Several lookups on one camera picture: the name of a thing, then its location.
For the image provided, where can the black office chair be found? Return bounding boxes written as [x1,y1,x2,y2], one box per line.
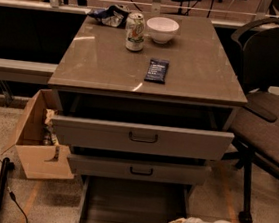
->
[230,17,279,223]

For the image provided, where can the white bowl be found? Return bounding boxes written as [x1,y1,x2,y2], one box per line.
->
[146,17,179,44]

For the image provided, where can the green soda can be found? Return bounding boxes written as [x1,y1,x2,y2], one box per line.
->
[125,11,145,52]

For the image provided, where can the crumpled blue chip bag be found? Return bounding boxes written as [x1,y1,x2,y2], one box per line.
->
[88,4,130,28]

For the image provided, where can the dark blue snack bar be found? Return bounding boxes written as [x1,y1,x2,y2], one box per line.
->
[144,59,169,84]

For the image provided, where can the cardboard box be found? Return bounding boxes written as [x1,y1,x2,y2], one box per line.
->
[3,89,74,180]

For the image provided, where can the grey drawer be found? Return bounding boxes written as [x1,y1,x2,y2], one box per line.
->
[52,115,233,160]
[73,176,188,223]
[67,154,211,185]

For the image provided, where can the grey top drawer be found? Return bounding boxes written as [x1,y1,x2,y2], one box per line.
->
[52,115,233,160]

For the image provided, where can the grey middle drawer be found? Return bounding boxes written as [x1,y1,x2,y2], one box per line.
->
[67,154,211,185]

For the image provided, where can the grey bottom drawer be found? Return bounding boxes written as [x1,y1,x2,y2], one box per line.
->
[73,176,188,223]

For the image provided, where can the grey drawer cabinet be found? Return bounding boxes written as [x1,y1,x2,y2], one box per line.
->
[36,0,257,203]

